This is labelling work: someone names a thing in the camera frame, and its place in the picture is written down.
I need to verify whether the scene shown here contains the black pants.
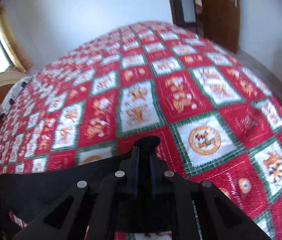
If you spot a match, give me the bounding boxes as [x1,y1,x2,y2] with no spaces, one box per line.
[0,152,131,223]

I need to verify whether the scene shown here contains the red patchwork bear bedspread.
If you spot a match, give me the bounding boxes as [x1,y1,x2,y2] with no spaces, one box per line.
[0,22,282,239]

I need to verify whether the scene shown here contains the grey patterned pillow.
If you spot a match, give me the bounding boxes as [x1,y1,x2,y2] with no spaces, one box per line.
[0,76,32,119]

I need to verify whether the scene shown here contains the yellow curtain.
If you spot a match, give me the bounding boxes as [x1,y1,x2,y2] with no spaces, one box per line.
[0,5,32,73]

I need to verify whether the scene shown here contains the brown wooden door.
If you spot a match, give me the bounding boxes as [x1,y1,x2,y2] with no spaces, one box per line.
[201,0,240,53]

